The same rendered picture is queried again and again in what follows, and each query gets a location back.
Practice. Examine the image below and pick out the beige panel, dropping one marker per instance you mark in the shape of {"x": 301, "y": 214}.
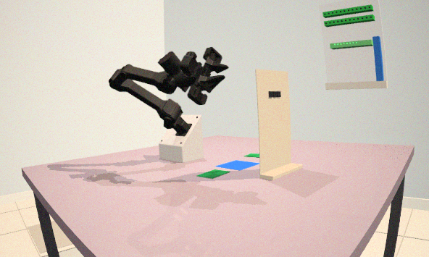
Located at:
{"x": 274, "y": 123}

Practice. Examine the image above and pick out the blue flat square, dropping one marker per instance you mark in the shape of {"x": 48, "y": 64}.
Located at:
{"x": 237, "y": 165}

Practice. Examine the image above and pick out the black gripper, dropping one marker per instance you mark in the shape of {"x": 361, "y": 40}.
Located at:
{"x": 203, "y": 81}

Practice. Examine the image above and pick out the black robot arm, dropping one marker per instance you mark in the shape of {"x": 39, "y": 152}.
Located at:
{"x": 165, "y": 81}

